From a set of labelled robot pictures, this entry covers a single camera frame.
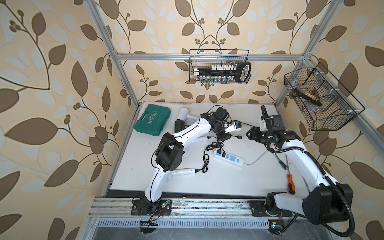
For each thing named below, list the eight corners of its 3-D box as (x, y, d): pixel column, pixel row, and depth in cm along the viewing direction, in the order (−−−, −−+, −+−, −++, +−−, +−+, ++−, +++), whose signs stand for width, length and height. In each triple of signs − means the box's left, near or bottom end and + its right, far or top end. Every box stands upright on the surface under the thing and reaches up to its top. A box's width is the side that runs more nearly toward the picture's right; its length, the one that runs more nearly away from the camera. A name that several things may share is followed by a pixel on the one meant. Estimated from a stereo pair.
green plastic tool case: (134, 132, 106) (132, 128, 102) (148, 107, 121) (146, 103, 118) (161, 136, 103) (160, 132, 100) (171, 110, 119) (170, 106, 115)
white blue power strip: (212, 156, 94) (212, 154, 92) (214, 150, 97) (215, 147, 95) (243, 168, 90) (244, 166, 87) (244, 160, 93) (245, 158, 90)
